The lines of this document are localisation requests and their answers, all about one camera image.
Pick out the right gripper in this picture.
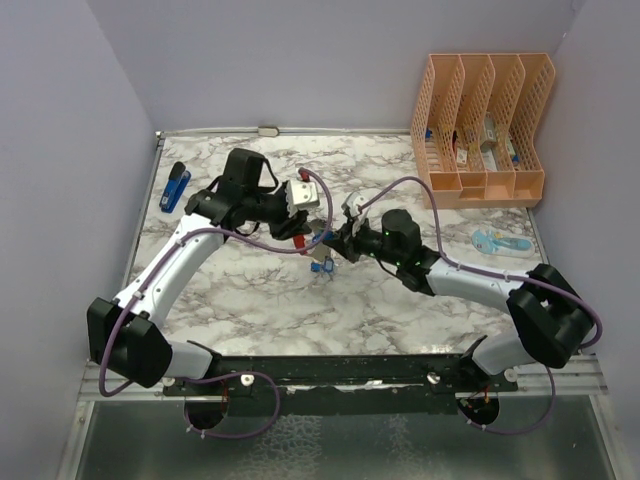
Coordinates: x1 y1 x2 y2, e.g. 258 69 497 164
324 214 403 267

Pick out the peach plastic file organizer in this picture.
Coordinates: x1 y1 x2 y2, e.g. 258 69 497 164
410 53 555 209

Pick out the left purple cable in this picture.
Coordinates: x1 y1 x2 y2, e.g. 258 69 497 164
98 168 335 440

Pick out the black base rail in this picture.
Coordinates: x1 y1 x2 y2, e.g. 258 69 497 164
163 354 518 417

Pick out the purple cable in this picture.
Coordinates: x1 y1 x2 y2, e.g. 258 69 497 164
357 176 605 435
98 168 335 440

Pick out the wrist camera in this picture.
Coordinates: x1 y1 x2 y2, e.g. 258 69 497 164
285 180 320 216
342 192 370 237

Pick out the blue stapler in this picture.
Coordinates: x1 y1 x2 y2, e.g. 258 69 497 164
159 162 191 213

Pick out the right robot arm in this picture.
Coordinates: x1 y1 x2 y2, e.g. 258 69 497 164
323 209 596 391

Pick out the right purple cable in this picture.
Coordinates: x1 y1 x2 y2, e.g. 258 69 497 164
357 176 605 435

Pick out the light blue packaged item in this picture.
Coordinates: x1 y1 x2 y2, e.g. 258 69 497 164
471 229 535 258

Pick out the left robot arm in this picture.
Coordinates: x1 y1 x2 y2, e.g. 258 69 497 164
87 148 320 396

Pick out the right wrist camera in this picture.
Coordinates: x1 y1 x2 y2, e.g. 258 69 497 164
342 192 370 237

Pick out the blue tag key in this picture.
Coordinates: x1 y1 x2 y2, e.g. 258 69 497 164
310 256 335 276

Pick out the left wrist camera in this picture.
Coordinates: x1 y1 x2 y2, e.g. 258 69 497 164
285 180 320 216

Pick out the white table edge clip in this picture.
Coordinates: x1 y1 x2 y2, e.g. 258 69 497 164
257 126 280 137

